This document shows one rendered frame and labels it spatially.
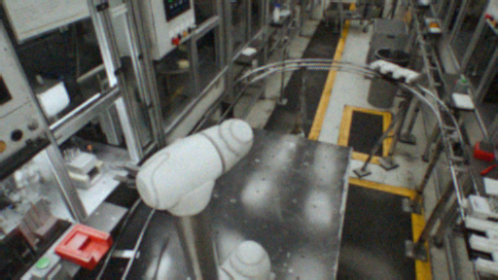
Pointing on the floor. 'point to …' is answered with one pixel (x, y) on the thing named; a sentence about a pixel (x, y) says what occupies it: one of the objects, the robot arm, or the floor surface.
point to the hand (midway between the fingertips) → (118, 172)
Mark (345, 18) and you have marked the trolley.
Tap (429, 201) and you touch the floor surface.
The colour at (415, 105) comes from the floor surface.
